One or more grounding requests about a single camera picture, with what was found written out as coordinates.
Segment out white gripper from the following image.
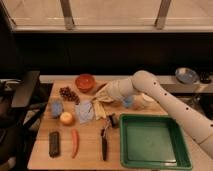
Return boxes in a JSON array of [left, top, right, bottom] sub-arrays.
[[92, 84, 114, 103]]

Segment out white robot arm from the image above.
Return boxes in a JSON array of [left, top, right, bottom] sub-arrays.
[[94, 70, 213, 159]]

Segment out orange bowl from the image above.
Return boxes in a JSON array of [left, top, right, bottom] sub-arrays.
[[75, 74, 96, 93]]

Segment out grey metal bowl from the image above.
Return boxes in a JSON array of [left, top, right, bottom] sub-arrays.
[[175, 67, 198, 84]]

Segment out blue cup right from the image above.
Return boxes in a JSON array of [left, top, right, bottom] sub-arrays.
[[122, 96, 134, 108]]

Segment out blue cup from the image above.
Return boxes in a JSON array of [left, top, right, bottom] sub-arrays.
[[122, 96, 134, 108], [51, 100, 63, 118]]

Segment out peeled banana toy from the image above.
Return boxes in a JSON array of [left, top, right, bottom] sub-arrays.
[[92, 101, 106, 120]]

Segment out white cup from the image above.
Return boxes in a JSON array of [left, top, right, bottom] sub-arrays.
[[141, 94, 155, 107]]

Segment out blue grey cloth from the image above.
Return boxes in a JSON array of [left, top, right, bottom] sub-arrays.
[[75, 100, 94, 124]]

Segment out bunch of dark grapes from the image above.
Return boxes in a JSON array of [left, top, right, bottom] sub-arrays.
[[59, 87, 80, 105]]

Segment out yellow onion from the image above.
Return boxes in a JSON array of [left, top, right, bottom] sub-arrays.
[[60, 112, 74, 125]]

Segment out wooden table board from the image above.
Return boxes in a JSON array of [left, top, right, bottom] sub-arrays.
[[27, 79, 188, 171]]

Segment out blue cup left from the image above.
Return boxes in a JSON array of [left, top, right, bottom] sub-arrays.
[[51, 100, 63, 118]]

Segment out green plastic tray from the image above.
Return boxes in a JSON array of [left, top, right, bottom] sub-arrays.
[[119, 114, 192, 171]]

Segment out dark brown rectangular bar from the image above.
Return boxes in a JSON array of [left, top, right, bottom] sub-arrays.
[[49, 131, 60, 157]]

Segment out black chair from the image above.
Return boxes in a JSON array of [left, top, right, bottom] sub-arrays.
[[0, 71, 47, 171]]

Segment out small black round object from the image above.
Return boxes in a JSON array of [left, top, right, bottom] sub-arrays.
[[200, 73, 211, 84]]

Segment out black handled peeler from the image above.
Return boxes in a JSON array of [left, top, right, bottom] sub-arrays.
[[101, 114, 119, 137]]

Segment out black handled knife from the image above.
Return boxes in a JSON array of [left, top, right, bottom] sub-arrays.
[[101, 129, 108, 161]]

